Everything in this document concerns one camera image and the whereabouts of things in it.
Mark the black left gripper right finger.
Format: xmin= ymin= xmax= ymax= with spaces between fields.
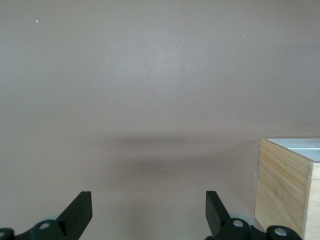
xmin=205 ymin=190 xmax=304 ymax=240

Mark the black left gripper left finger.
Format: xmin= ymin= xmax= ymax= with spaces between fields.
xmin=0 ymin=191 xmax=93 ymax=240

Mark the light wooden drawer cabinet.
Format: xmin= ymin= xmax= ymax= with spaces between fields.
xmin=254 ymin=136 xmax=320 ymax=240

